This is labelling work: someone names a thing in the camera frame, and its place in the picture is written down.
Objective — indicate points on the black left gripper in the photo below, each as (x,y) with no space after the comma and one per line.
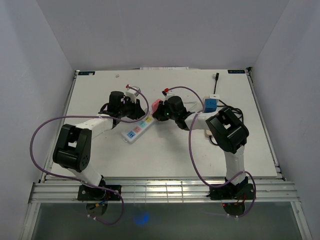
(137,111)

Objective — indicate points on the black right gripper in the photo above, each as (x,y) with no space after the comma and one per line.
(159,114)

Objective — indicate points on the pink plug adapter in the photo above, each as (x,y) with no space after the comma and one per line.
(155,105)

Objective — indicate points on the white multicolour power strip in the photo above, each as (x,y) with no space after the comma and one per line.
(137,130)

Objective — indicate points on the blue cube socket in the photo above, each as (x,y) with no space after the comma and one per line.
(210,105)

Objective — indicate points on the white usb charger plug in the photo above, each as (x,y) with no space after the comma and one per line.
(214,96)

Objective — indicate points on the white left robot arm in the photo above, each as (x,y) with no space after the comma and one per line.
(73,147)

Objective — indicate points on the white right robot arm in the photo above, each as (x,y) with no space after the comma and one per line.
(227,129)

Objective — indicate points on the papers at back edge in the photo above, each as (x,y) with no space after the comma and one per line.
(168,68)

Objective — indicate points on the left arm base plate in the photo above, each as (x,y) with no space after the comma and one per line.
(86,193)

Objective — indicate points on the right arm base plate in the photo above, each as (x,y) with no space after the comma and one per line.
(232,192)

